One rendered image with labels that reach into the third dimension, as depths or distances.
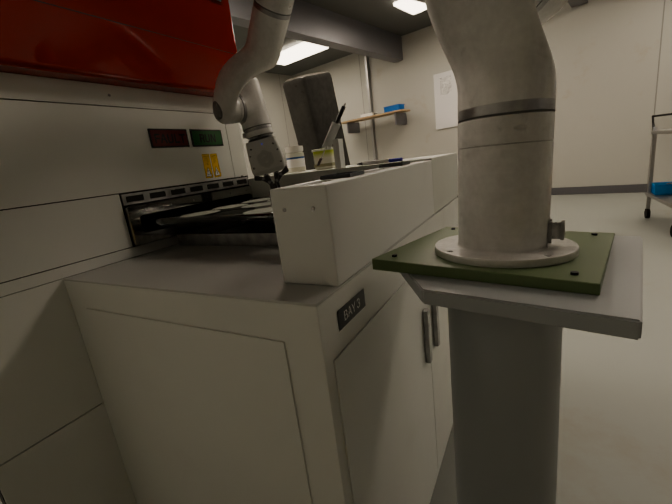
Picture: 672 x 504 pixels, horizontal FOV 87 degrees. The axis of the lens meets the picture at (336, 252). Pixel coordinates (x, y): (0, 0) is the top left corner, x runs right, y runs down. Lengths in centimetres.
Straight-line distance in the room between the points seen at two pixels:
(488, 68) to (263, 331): 44
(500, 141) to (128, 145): 83
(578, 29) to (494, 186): 661
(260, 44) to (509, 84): 67
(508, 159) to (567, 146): 645
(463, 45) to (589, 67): 647
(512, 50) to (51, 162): 84
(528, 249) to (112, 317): 73
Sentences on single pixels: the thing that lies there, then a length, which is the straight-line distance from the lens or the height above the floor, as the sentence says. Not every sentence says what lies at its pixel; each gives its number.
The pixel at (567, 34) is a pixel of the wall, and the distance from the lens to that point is 710.
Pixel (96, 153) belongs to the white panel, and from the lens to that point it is 99.
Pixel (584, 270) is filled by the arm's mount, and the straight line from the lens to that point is 50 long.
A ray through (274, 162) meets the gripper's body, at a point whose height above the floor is 100.
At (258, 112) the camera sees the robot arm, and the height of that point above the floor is 114.
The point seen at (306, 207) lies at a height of 93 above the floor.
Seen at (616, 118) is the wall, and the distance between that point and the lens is 690.
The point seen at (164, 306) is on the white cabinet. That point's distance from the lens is 67.
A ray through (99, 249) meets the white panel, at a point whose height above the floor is 86.
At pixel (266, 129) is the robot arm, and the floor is 110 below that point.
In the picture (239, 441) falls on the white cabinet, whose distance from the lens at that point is 69.
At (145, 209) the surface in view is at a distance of 101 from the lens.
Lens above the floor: 99
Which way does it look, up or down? 14 degrees down
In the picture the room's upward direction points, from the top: 7 degrees counter-clockwise
